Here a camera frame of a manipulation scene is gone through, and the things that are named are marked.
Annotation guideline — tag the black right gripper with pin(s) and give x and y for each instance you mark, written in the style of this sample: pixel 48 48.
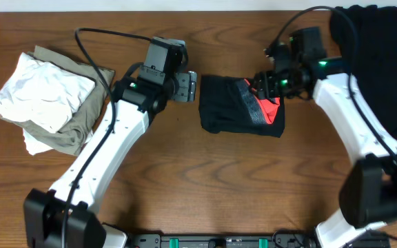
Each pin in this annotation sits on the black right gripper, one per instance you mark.
pixel 263 81

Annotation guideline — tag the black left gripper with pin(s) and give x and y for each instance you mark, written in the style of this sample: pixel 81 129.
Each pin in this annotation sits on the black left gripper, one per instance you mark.
pixel 186 87

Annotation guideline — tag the black leggings with red waistband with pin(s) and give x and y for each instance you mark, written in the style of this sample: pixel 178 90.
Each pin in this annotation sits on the black leggings with red waistband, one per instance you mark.
pixel 227 105

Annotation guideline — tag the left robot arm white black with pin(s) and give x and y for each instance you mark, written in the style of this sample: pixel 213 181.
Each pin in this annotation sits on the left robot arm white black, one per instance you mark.
pixel 66 215

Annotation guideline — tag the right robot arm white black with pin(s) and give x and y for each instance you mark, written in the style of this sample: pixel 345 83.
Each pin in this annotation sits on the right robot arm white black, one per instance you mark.
pixel 368 197

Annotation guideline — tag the black folded garment pile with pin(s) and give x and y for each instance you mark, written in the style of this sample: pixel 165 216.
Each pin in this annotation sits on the black folded garment pile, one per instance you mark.
pixel 376 61

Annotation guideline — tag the beige folded cloth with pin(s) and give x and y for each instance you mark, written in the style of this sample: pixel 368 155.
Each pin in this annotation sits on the beige folded cloth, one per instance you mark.
pixel 81 120

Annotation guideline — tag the white crumpled cloth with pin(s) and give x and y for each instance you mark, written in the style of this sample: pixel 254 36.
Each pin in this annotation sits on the white crumpled cloth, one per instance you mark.
pixel 43 98

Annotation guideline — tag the black base rail with mounts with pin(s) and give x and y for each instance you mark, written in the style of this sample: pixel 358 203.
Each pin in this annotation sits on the black base rail with mounts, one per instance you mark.
pixel 279 239

